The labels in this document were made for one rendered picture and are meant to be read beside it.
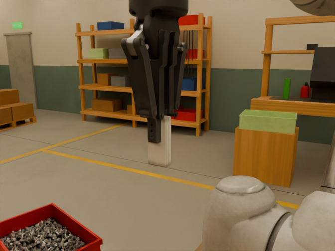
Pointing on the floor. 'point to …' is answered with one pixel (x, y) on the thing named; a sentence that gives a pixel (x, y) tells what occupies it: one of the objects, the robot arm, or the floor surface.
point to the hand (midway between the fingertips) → (159, 140)
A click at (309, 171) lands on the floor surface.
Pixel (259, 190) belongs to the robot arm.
